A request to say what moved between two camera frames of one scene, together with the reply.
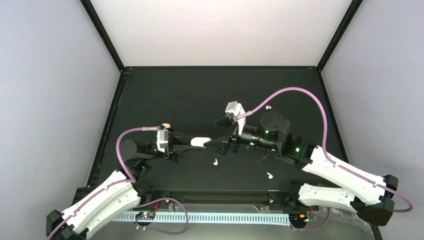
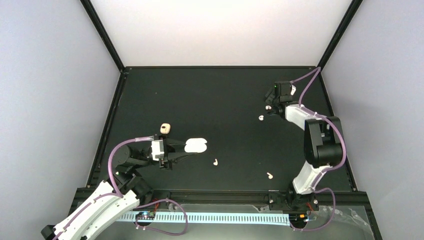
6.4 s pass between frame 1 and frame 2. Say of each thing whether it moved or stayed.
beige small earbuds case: stayed
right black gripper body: moved
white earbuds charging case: moved
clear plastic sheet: stayed
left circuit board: stayed
